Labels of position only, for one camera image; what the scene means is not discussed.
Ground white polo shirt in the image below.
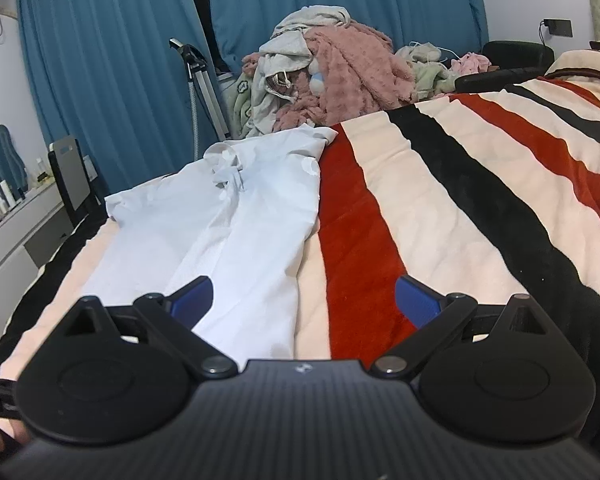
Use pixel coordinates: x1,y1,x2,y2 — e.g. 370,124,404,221
82,126,337,365

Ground small pink clothes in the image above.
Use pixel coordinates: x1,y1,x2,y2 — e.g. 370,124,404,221
451,52,492,76

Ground person left hand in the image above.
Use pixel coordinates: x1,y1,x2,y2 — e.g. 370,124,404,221
0,419,31,463

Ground striped fleece blanket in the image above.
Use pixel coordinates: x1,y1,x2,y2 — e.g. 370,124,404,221
0,48,600,461

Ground white dresser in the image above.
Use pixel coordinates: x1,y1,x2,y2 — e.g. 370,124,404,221
0,182,73,338

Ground black chair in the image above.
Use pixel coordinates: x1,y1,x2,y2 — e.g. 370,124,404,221
47,136,100,228

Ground white cosmetic bottle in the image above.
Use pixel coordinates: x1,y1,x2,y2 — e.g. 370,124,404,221
0,180,17,209

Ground green patterned blanket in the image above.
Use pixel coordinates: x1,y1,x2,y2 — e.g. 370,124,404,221
232,74,253,139

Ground garment steamer stand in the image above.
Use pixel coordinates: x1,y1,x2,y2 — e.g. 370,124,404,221
169,38,230,159

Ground pink fluffy blanket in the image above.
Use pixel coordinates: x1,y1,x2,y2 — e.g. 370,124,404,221
242,22,417,133

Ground black armchair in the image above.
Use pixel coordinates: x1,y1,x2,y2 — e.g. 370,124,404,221
455,40,555,93

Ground cream hooded garment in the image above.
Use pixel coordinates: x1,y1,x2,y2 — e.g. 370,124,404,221
248,6,351,136

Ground left blue curtain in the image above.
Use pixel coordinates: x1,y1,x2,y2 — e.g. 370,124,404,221
17,0,218,193

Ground black wall socket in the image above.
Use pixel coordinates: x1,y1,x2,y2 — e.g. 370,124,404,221
543,18,573,38

